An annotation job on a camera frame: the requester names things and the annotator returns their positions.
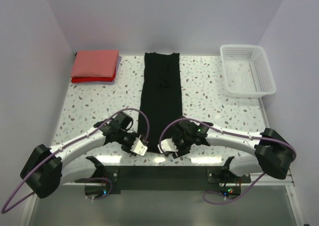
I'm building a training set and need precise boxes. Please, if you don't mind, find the black t shirt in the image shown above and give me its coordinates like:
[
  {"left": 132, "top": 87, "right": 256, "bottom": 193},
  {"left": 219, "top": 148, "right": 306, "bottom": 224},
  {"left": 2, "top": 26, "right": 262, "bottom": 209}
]
[{"left": 138, "top": 53, "right": 182, "bottom": 153}]

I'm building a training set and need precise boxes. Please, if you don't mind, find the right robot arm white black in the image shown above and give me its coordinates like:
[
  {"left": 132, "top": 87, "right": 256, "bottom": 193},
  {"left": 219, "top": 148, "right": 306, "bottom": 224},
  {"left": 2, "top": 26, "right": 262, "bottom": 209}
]
[{"left": 171, "top": 118, "right": 297, "bottom": 180}]

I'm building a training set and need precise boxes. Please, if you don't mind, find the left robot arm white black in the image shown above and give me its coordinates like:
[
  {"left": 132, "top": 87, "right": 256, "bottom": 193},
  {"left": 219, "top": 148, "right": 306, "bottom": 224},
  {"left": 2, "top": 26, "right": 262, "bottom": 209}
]
[{"left": 20, "top": 112, "right": 141, "bottom": 199}]

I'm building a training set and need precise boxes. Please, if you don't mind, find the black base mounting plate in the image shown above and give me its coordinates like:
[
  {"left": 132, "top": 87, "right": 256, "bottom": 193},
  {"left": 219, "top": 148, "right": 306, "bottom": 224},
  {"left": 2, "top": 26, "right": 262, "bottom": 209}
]
[{"left": 75, "top": 166, "right": 251, "bottom": 195}]

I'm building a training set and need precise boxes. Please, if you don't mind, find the red folded t shirt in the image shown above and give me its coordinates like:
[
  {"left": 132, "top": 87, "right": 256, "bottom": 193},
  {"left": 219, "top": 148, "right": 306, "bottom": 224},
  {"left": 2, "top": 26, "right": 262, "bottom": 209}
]
[{"left": 71, "top": 73, "right": 116, "bottom": 83}]

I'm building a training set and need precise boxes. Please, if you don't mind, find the white plastic basket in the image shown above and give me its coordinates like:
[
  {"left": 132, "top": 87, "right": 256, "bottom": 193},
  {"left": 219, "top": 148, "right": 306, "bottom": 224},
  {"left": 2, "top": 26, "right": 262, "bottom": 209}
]
[{"left": 220, "top": 44, "right": 277, "bottom": 98}]

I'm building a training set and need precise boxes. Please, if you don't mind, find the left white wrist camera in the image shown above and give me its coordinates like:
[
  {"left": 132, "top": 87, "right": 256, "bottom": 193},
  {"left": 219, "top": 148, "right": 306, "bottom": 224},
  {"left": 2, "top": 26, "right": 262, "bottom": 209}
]
[{"left": 131, "top": 138, "right": 148, "bottom": 156}]

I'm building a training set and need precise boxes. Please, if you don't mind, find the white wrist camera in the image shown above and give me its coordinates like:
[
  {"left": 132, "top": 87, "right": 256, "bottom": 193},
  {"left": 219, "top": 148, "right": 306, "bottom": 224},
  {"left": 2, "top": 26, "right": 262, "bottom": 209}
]
[
  {"left": 158, "top": 138, "right": 178, "bottom": 157},
  {"left": 131, "top": 138, "right": 148, "bottom": 156}
]

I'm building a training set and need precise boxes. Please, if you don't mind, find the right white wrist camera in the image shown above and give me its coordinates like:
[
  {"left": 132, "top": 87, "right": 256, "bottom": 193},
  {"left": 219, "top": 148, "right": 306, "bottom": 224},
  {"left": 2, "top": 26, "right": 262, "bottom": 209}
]
[{"left": 158, "top": 138, "right": 178, "bottom": 157}]

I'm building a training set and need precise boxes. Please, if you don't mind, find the aluminium rail frame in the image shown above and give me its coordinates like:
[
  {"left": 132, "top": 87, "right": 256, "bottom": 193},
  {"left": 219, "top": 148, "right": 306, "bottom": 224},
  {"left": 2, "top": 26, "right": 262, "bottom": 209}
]
[{"left": 31, "top": 170, "right": 296, "bottom": 187}]

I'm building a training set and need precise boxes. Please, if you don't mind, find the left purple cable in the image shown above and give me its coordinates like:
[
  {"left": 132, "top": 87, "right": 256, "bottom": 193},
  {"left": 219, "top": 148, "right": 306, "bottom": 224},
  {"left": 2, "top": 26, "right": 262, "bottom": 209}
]
[{"left": 1, "top": 108, "right": 150, "bottom": 213}]

